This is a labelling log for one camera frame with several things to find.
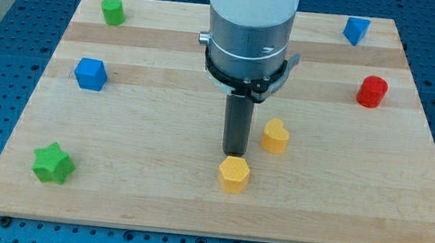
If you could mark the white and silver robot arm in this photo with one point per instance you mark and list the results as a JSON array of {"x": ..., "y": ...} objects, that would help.
[{"x": 248, "y": 39}]

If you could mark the yellow hexagon block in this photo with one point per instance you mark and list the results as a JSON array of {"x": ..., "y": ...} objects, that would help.
[{"x": 234, "y": 174}]

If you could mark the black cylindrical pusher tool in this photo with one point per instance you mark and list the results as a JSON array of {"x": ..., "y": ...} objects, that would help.
[{"x": 238, "y": 116}]

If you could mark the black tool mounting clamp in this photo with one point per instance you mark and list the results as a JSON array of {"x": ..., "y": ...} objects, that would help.
[{"x": 254, "y": 90}]

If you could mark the yellow heart block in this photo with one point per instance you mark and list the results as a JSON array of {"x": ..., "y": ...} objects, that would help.
[{"x": 275, "y": 136}]

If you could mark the light wooden board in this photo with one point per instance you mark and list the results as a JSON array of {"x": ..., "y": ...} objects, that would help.
[{"x": 148, "y": 146}]

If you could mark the blue cube block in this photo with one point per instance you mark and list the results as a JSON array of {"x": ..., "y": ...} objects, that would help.
[{"x": 90, "y": 74}]

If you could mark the green cylinder block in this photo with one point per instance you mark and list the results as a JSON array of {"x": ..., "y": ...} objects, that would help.
[{"x": 113, "y": 12}]

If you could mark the red cylinder block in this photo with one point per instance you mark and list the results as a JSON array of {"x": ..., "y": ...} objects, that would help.
[{"x": 372, "y": 91}]

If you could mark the blue triangle block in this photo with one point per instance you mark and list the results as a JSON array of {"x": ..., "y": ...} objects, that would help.
[{"x": 356, "y": 29}]

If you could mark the green star block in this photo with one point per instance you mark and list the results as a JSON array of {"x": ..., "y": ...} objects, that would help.
[{"x": 52, "y": 164}]

